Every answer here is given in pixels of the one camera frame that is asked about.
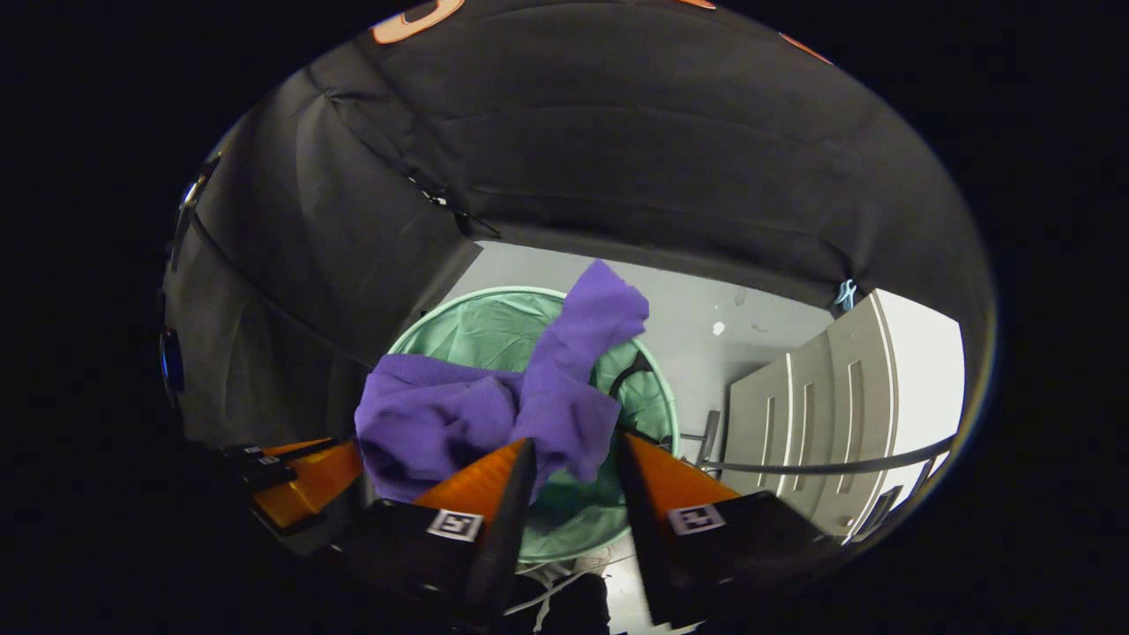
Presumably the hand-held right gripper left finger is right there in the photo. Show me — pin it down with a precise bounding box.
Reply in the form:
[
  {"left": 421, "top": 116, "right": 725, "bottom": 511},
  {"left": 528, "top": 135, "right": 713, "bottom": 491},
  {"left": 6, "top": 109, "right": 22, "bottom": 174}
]
[{"left": 335, "top": 438, "right": 539, "bottom": 629}]

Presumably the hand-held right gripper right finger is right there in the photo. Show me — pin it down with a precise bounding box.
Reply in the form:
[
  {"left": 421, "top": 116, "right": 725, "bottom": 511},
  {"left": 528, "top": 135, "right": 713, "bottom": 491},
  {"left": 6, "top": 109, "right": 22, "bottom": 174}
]
[{"left": 613, "top": 432, "right": 843, "bottom": 629}]

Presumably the purple corduroy jacket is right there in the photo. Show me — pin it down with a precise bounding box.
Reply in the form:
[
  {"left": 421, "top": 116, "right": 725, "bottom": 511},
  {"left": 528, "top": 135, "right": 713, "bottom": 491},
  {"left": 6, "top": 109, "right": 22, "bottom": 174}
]
[{"left": 355, "top": 259, "right": 651, "bottom": 504}]

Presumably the green laundry hamper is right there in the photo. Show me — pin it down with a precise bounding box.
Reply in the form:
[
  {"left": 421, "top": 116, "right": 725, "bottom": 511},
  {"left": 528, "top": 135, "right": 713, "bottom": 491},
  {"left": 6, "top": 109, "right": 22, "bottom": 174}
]
[{"left": 386, "top": 286, "right": 682, "bottom": 565}]

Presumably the black metal clothes rack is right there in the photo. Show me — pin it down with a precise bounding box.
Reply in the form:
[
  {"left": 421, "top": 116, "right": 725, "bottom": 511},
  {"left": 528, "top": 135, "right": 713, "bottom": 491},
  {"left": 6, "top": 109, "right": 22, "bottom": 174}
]
[{"left": 679, "top": 410, "right": 960, "bottom": 477}]

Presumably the white cabinet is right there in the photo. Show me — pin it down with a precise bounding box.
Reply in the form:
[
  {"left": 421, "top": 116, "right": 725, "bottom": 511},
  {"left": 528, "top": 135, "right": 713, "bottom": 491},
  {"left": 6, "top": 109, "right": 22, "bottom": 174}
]
[{"left": 719, "top": 288, "right": 967, "bottom": 543}]

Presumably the black backdrop cloth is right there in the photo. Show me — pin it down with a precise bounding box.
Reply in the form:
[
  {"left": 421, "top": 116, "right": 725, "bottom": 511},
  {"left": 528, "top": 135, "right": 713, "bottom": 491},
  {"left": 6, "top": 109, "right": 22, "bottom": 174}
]
[{"left": 161, "top": 0, "right": 998, "bottom": 459}]

